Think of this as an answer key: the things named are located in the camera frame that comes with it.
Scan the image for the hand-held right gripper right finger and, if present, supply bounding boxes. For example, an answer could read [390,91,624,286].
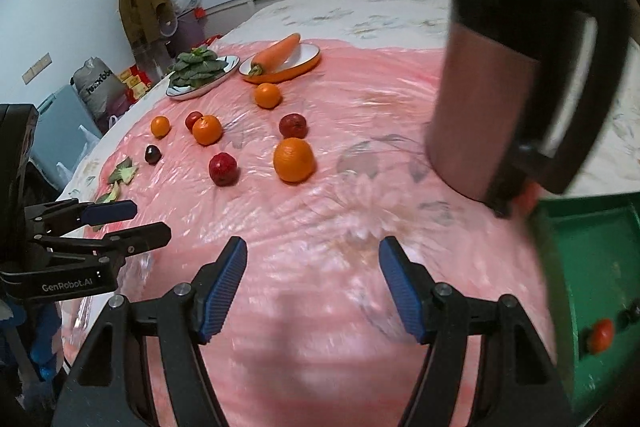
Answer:
[378,236,573,427]

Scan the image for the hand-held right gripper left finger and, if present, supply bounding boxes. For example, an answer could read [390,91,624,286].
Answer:
[60,236,248,427]

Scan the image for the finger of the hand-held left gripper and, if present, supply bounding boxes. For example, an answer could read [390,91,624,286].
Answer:
[34,222,172,269]
[25,200,138,234]

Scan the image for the speckled red apple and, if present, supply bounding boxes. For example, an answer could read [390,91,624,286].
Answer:
[208,152,239,186]

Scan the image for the large orange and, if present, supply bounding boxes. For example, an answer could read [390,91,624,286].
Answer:
[273,137,317,184]

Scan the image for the green plastic tray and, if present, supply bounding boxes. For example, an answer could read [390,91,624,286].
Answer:
[530,194,640,418]

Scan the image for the bok choy piece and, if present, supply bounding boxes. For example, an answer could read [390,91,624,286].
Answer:
[95,182,122,205]
[109,158,139,184]

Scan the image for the white plastic bag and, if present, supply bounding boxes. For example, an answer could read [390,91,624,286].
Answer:
[55,117,103,182]

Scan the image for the blue box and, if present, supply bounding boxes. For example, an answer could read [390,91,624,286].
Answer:
[30,84,101,188]

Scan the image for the pink plastic sheet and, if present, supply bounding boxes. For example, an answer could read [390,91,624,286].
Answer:
[60,38,561,427]

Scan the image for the grey printed bag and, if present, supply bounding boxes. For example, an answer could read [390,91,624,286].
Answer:
[72,57,123,108]

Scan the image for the red and yellow boxes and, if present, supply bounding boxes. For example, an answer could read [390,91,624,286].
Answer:
[117,64,153,100]

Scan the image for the white oval plate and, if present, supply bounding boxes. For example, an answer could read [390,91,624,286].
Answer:
[166,55,242,101]

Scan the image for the pile of leafy greens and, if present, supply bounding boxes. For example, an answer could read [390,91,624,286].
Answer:
[169,47,230,88]

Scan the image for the purple bin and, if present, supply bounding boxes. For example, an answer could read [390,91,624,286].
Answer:
[172,9,208,52]

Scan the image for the small red fruit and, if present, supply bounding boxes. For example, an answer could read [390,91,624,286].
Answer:
[586,318,615,354]

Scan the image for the carrot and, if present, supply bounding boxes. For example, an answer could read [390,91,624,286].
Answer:
[248,33,302,78]

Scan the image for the dark round fruit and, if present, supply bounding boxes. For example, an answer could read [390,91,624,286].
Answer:
[617,302,640,328]

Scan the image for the orange oval plate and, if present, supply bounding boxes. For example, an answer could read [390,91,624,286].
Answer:
[239,42,322,84]

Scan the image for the floral bed blanket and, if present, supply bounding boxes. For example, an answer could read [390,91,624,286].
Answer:
[55,0,640,228]

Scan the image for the wall socket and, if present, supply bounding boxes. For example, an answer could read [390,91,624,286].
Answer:
[22,53,53,84]

